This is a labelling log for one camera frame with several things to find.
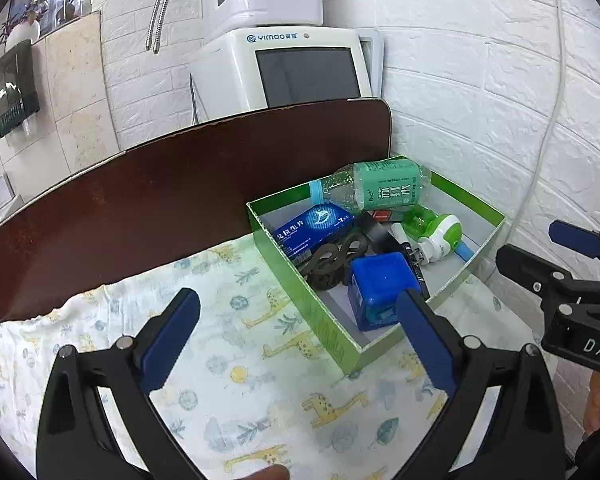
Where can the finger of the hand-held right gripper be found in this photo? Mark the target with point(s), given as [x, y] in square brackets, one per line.
[530, 265]
[570, 237]

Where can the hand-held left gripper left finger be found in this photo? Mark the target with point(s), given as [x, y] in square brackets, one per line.
[172, 345]

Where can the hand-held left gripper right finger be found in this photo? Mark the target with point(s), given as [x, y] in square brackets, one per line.
[425, 345]

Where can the small blue plastic piece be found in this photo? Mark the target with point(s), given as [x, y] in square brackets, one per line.
[462, 251]

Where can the blue plastic floss box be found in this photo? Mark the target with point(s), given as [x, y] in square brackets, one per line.
[380, 285]

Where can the black pen with green tip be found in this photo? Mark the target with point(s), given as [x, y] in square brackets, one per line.
[414, 265]

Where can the green white plug-in repellent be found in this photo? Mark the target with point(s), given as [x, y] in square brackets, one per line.
[442, 232]

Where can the green cardboard box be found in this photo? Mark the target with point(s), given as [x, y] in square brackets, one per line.
[305, 305]

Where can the playing card pack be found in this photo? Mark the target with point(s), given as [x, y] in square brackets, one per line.
[382, 216]

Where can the green label water bottle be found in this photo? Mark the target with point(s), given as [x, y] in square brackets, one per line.
[390, 185]

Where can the blue medicine box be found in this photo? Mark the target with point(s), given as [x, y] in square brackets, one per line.
[310, 230]

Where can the person's right hand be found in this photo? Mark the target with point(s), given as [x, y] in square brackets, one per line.
[597, 402]

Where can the person's left hand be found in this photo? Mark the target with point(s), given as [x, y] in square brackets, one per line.
[270, 474]

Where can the giraffe print cloth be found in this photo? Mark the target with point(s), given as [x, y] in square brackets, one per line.
[255, 350]

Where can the brown wooden headboard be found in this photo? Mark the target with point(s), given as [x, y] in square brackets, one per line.
[180, 185]

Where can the beige stone board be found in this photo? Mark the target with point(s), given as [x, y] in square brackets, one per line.
[75, 95]

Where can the white water purifier with screen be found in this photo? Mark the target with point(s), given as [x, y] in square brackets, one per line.
[230, 70]

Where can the potted plant in white vase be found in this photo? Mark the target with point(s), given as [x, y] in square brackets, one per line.
[22, 35]

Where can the translucent wall tube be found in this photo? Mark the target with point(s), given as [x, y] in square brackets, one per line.
[561, 75]

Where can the dark wall holder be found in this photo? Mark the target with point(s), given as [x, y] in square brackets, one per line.
[15, 85]

